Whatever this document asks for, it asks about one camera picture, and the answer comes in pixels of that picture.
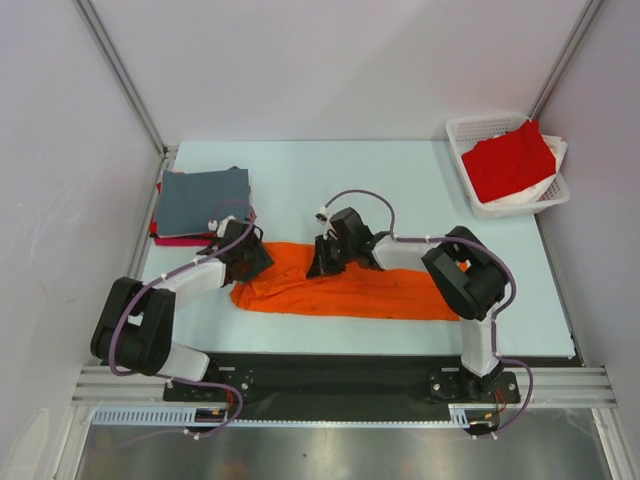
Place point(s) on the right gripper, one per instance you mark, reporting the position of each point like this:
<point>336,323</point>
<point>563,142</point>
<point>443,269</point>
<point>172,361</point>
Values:
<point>326,256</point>

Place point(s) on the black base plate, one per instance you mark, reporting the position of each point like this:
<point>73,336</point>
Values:
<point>358,384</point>

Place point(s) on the white cloth in basket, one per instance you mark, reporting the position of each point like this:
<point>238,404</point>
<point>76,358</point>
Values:
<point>558,148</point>

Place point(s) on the red folded t-shirt in stack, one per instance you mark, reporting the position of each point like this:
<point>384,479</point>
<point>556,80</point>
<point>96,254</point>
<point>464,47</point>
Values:
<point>160,210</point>

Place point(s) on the red t-shirt in basket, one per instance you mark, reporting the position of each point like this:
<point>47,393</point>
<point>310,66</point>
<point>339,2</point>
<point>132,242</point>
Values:
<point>510,163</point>

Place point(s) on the aluminium frame rail front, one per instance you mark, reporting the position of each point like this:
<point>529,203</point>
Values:
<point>576,387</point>

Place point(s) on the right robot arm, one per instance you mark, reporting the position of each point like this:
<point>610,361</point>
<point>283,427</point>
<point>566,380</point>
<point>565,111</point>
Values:
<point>473,281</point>

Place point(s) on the orange t-shirt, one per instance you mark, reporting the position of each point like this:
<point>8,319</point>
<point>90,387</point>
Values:
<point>357,292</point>

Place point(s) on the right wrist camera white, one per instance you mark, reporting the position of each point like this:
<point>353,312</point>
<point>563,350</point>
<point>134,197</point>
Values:
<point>323,216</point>

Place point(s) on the grey folded t-shirt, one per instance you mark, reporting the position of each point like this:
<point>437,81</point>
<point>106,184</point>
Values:
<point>202,202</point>

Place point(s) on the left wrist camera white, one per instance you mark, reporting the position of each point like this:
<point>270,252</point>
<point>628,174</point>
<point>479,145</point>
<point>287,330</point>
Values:
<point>219,227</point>

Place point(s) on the white cable duct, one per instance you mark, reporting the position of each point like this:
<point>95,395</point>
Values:
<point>438,416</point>

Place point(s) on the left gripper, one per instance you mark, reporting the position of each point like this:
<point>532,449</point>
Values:
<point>261,260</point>

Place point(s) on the magenta folded t-shirt in stack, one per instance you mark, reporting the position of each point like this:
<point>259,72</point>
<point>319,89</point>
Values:
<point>183,241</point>

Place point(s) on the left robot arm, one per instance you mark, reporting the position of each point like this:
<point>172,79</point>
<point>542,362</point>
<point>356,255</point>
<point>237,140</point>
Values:
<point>134,333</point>

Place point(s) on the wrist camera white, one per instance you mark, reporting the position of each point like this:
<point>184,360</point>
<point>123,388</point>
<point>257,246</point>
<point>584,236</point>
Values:
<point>219,227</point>
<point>323,216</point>

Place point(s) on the aluminium corner post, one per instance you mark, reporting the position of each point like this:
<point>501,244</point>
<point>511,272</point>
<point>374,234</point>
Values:
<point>109,51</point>
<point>578,34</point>

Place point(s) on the right aluminium corner post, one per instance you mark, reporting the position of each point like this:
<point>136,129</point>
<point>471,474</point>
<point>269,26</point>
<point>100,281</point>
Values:
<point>578,34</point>

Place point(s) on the left aluminium corner post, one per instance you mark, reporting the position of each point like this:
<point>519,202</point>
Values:
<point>109,51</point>

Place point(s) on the white plastic basket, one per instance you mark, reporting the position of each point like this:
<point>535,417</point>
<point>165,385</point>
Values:
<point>464,132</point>

